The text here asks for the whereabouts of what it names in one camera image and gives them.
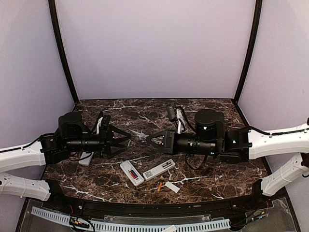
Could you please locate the white slotted cable duct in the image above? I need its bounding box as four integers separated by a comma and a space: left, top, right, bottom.
31, 206, 231, 232

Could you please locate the slim white remote with QR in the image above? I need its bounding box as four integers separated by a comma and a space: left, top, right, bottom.
142, 159, 176, 181

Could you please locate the white remote with buttons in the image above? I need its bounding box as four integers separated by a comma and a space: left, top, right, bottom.
120, 160, 144, 187

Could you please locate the white remote back side up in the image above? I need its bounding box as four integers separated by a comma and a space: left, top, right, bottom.
78, 152, 94, 166

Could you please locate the black left frame post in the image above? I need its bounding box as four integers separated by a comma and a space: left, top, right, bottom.
48, 0, 79, 105

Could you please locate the black right frame post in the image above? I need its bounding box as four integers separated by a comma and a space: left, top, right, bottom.
233, 0, 263, 105

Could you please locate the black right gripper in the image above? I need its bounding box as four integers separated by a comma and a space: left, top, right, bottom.
146, 129, 218, 156

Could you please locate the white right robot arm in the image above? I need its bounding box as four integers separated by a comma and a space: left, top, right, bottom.
147, 120, 309, 210

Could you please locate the white battery cover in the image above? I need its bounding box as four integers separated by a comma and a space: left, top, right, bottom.
161, 225, 177, 232
165, 182, 180, 193

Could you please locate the black frame post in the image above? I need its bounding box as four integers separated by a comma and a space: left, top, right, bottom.
233, 0, 263, 105
48, 0, 79, 105

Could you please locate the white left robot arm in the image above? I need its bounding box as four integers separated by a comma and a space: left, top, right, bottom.
0, 126, 131, 211

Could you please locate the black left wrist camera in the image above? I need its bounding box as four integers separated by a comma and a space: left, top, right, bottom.
96, 115, 111, 135

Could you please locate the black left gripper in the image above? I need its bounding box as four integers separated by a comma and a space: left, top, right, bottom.
65, 124, 132, 159

